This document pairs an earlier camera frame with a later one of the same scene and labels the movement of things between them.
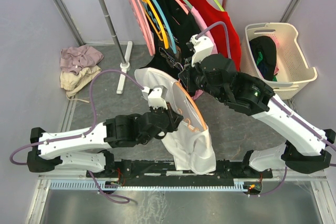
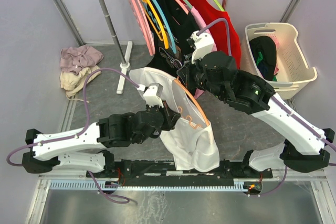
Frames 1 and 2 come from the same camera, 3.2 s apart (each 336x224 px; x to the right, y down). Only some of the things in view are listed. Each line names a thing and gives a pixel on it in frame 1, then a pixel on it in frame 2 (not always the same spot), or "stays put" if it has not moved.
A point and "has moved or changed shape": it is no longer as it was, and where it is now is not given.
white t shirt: (190, 145) stays put
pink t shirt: (201, 25) stays put
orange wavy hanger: (195, 107) has moved or changed shape
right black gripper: (187, 75) stays put
